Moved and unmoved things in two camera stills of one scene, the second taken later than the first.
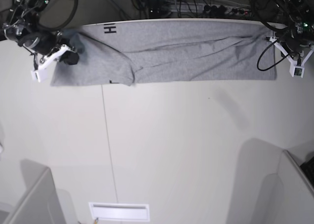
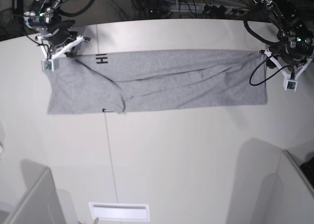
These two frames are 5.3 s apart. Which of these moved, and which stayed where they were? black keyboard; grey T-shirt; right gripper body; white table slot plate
Moved: grey T-shirt; right gripper body
Stayed: white table slot plate; black keyboard
